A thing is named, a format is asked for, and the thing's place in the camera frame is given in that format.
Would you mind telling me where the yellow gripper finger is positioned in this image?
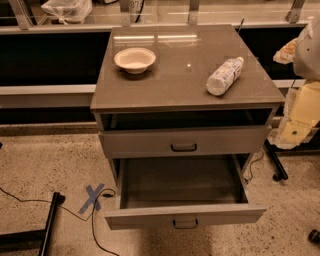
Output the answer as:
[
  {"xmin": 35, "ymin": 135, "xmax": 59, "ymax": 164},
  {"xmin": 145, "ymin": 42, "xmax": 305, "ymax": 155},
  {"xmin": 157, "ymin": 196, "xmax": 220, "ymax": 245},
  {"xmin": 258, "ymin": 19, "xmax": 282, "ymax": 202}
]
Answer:
[{"xmin": 273, "ymin": 38, "xmax": 297, "ymax": 64}]

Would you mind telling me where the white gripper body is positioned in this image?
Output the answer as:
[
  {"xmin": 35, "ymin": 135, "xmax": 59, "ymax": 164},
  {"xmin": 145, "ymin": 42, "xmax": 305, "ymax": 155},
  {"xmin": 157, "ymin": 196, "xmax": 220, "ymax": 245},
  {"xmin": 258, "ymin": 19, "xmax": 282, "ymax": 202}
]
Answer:
[{"xmin": 268, "ymin": 80, "xmax": 320, "ymax": 149}]

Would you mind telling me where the grey drawer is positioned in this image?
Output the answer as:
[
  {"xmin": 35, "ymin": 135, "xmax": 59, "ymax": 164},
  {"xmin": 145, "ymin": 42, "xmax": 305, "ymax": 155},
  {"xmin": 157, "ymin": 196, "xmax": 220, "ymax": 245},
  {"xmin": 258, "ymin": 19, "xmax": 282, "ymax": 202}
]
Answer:
[
  {"xmin": 99, "ymin": 126, "xmax": 271, "ymax": 159},
  {"xmin": 106, "ymin": 155, "xmax": 266, "ymax": 230}
]

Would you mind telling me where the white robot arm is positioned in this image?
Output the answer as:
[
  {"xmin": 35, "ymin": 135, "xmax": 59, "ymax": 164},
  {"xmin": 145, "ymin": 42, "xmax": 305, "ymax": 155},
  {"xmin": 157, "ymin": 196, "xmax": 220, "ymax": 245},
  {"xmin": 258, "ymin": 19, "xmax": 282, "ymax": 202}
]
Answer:
[{"xmin": 270, "ymin": 14, "xmax": 320, "ymax": 149}]

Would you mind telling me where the grey drawer cabinet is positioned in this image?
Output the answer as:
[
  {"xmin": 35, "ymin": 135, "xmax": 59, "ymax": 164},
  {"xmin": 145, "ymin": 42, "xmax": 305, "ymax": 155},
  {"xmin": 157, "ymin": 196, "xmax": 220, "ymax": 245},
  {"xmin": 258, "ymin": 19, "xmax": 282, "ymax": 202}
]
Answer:
[{"xmin": 89, "ymin": 23, "xmax": 286, "ymax": 188}]

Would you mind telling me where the black stand leg right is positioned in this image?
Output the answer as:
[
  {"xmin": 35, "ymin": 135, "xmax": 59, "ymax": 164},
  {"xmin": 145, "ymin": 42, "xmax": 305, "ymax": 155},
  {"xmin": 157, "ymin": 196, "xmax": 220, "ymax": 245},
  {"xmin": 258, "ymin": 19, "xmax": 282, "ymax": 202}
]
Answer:
[{"xmin": 264, "ymin": 140, "xmax": 288, "ymax": 181}]

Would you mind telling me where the black stand leg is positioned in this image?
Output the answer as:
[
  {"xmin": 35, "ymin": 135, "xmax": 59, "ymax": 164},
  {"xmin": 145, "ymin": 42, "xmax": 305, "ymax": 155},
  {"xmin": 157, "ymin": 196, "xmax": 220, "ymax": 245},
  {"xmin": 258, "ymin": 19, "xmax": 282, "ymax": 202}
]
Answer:
[
  {"xmin": 0, "ymin": 192, "xmax": 65, "ymax": 256},
  {"xmin": 264, "ymin": 140, "xmax": 288, "ymax": 181}
]

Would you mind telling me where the clear plastic water bottle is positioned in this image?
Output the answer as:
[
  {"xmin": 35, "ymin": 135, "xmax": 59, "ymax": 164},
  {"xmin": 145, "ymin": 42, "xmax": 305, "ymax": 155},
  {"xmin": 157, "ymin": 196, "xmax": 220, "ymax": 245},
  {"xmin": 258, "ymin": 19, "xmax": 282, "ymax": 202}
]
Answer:
[{"xmin": 206, "ymin": 57, "xmax": 244, "ymax": 96}]

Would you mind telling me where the black caster wheel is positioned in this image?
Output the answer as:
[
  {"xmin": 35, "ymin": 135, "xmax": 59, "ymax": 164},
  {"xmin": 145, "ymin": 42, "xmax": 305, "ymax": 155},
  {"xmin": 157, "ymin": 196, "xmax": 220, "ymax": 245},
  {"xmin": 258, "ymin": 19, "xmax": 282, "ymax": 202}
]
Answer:
[{"xmin": 308, "ymin": 229, "xmax": 320, "ymax": 244}]

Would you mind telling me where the white paper bowl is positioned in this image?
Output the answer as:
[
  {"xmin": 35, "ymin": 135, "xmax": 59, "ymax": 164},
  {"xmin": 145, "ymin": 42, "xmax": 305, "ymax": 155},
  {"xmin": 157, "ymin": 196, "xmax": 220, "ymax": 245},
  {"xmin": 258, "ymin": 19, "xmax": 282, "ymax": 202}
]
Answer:
[{"xmin": 114, "ymin": 48, "xmax": 156, "ymax": 74}]

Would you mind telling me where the clear plastic bag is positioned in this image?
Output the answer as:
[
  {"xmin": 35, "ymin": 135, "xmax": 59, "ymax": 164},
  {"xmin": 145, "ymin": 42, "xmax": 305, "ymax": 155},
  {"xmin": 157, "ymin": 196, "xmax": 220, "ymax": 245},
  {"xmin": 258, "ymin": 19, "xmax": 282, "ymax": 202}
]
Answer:
[{"xmin": 41, "ymin": 0, "xmax": 92, "ymax": 24}]

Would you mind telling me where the blue tape cross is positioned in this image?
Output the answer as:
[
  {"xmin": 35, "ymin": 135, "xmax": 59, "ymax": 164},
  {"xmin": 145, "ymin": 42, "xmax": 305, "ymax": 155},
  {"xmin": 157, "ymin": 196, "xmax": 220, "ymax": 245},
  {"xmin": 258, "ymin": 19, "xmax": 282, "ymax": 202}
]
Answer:
[{"xmin": 78, "ymin": 183, "xmax": 104, "ymax": 214}]

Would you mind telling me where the black stand leg left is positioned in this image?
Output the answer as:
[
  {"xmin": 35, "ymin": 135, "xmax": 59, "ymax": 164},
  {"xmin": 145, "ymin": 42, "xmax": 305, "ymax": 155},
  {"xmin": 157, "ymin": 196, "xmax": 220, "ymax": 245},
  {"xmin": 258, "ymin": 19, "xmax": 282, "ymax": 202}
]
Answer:
[{"xmin": 0, "ymin": 192, "xmax": 65, "ymax": 256}]

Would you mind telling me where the black floor cable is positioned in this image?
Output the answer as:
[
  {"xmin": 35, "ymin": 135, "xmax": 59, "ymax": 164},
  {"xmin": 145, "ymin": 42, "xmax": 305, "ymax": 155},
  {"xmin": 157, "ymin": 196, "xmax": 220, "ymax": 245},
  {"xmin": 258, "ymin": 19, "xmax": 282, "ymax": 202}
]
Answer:
[{"xmin": 0, "ymin": 186, "xmax": 121, "ymax": 256}]

